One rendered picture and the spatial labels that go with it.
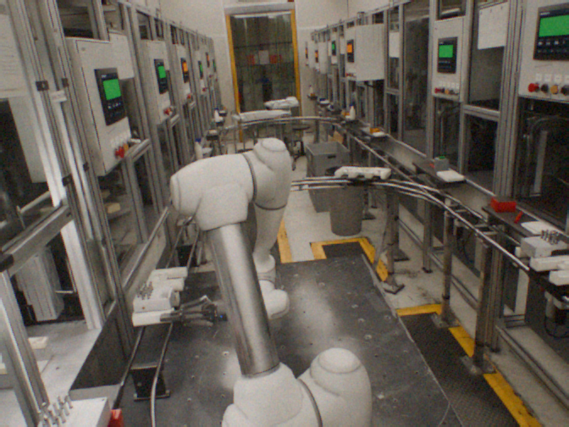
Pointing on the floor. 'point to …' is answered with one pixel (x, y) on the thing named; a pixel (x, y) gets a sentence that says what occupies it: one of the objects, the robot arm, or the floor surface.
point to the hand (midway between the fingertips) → (170, 316)
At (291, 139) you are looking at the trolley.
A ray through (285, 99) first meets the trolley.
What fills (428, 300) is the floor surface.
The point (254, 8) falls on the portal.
